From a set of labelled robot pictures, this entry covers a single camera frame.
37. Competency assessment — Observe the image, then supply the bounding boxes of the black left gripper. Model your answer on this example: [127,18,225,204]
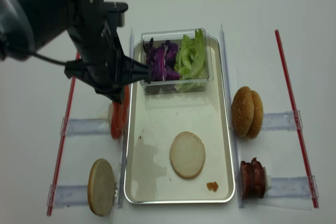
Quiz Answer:
[65,2,151,103]

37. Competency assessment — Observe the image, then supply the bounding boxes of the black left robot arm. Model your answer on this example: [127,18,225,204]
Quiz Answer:
[1,0,151,103]

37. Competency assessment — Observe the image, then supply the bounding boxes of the green lettuce leaves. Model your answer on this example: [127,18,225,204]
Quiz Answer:
[174,29,207,92]

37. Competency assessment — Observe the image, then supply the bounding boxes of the meat patty front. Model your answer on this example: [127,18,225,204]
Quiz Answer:
[240,161,254,199]

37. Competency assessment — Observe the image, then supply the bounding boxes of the meat patty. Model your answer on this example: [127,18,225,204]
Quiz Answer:
[251,158,266,198]
[240,161,254,199]

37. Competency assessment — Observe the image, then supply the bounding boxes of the meat patty rear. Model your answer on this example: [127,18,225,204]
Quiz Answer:
[251,158,266,198]

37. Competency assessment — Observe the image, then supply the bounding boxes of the purple cabbage shreds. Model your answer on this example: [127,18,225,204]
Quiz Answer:
[142,38,180,82]

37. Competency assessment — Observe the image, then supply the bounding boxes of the white metal tray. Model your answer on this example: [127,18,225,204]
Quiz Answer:
[124,36,236,204]

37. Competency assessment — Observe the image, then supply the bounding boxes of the clear plastic salad box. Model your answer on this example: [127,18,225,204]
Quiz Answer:
[140,28,213,94]

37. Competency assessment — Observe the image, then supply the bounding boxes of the upper left clear pusher track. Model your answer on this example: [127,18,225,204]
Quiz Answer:
[60,103,112,136]

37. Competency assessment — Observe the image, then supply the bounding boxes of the clear pusher track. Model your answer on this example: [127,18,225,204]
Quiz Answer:
[60,103,112,136]
[264,167,319,199]
[47,185,88,207]
[261,111,303,131]

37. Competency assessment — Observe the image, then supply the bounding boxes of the left red strip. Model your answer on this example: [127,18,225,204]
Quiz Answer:
[46,50,81,216]

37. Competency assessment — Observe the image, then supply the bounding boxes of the red strip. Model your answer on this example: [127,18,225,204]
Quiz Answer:
[275,29,319,209]
[46,50,81,216]

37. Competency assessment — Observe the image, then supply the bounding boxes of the bun bottom on tray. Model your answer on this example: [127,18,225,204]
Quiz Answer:
[170,131,206,179]

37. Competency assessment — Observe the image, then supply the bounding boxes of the upright bun half left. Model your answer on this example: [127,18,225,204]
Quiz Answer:
[87,158,115,217]

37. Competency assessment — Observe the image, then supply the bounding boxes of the sesame bun top front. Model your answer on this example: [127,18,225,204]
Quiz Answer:
[231,86,254,137]

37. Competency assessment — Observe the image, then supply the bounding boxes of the lower left clear pusher track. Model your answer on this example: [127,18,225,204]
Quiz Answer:
[47,185,88,207]

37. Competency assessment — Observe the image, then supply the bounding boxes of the orange sauce blob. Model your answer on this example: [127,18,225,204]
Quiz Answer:
[206,182,218,192]

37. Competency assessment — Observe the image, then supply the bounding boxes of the bun top rear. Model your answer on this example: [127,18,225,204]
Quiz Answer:
[247,90,264,139]

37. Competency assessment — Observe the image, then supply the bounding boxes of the right red strip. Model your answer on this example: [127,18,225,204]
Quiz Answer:
[275,29,319,209]

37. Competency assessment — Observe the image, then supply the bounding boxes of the upper right clear pusher track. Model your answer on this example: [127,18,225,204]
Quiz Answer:
[261,111,303,131]

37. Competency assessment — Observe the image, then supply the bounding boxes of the lower right clear pusher track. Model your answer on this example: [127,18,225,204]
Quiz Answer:
[264,167,319,199]

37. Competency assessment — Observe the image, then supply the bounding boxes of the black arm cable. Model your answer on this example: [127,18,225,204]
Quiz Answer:
[0,34,68,66]

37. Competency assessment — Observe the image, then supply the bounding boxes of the right long clear rail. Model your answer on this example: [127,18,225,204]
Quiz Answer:
[219,23,246,209]

